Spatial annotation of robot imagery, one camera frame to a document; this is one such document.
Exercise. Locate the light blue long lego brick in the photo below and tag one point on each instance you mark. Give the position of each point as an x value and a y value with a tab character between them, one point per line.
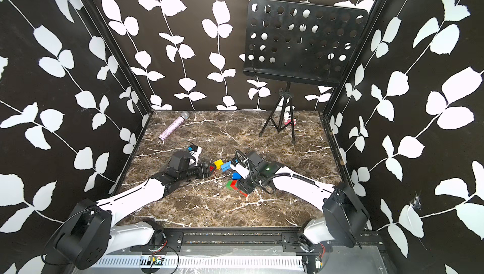
226	166

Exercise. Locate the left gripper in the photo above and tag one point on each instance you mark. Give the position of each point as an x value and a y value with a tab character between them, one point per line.
207	173

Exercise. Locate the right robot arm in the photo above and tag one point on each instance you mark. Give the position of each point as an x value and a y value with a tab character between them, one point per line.
344	215

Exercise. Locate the black perforated music stand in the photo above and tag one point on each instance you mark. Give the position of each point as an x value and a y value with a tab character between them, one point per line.
300	43

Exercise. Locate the purple glitter microphone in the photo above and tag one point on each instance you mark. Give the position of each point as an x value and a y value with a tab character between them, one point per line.
174	125

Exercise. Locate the pink object behind stand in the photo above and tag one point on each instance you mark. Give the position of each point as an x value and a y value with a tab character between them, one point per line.
290	121

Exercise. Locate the bright green square lego brick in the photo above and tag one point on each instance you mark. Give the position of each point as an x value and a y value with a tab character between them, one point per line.
229	185

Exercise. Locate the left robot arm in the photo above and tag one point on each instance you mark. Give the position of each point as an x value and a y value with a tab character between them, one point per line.
92	231

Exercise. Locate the yellow lego brick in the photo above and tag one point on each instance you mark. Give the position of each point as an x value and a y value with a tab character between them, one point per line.
219	164

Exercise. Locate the black mounting rail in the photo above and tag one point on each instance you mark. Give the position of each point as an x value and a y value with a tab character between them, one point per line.
284	237

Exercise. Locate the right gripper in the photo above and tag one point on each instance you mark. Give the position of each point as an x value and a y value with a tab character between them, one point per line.
245	185

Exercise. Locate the white slotted cable duct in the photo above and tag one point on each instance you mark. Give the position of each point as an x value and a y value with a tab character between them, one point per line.
172	261

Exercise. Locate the orange-red square lego brick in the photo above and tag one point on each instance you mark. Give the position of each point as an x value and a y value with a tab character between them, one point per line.
233	184

